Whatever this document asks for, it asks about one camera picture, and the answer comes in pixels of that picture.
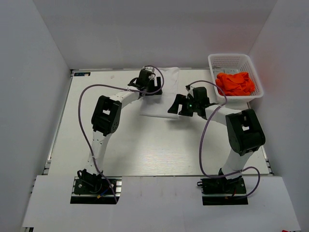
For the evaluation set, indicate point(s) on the white t shirt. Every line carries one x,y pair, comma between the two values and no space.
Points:
158,105

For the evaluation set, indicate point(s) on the white plastic basket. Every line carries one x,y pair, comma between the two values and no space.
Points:
233,64

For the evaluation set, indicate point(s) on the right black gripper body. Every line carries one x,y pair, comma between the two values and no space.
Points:
192,104

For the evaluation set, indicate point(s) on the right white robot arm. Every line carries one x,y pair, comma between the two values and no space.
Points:
245,134

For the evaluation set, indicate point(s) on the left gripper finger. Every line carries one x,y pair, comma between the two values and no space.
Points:
153,93
157,82

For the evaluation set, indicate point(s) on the orange t shirt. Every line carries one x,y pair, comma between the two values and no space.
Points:
238,84

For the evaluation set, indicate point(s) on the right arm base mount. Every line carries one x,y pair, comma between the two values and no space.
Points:
221,191

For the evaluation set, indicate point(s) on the blue table label sticker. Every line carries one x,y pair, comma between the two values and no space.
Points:
82,73

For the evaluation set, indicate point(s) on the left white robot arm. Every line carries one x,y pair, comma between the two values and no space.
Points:
106,118

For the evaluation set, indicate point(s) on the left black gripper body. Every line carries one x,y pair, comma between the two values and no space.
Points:
150,87

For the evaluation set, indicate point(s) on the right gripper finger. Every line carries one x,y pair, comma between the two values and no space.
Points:
179,100
186,111

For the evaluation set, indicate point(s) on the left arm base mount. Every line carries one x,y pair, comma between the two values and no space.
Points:
82,193

